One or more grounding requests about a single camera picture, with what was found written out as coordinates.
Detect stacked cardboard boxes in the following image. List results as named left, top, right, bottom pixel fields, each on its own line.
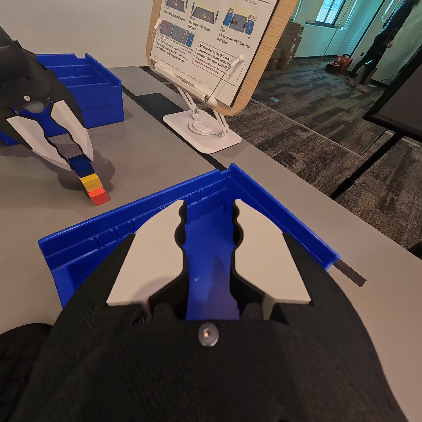
left=265, top=21, right=304, bottom=71

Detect black framed floor sign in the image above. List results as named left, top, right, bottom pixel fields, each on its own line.
left=330, top=26, right=422, bottom=200

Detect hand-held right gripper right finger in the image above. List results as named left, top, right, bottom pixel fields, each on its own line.
left=230, top=199, right=312, bottom=321

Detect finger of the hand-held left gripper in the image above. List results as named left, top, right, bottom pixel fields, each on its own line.
left=50, top=100, right=94, bottom=162
left=6, top=114, right=74, bottom=171

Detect printed instruction sheet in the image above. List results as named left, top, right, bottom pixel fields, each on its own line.
left=152, top=0, right=280, bottom=107

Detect dark blue wooden cube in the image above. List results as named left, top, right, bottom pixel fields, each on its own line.
left=67, top=154, right=96, bottom=178

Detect red floor fan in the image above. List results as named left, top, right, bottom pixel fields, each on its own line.
left=325, top=53, right=354, bottom=74

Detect dark framed glass window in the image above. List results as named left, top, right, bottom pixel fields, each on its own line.
left=315, top=0, right=347, bottom=25

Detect orange wooden cube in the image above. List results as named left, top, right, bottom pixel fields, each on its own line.
left=87, top=188, right=111, bottom=207

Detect blue plastic storage bin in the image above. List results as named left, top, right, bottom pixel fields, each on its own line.
left=0, top=53, right=126, bottom=146
left=37, top=162, right=342, bottom=322

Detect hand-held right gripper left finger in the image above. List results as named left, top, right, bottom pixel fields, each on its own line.
left=106, top=199, right=190, bottom=314

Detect yellow wooden cube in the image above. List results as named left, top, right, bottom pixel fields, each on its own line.
left=80, top=174, right=103, bottom=194

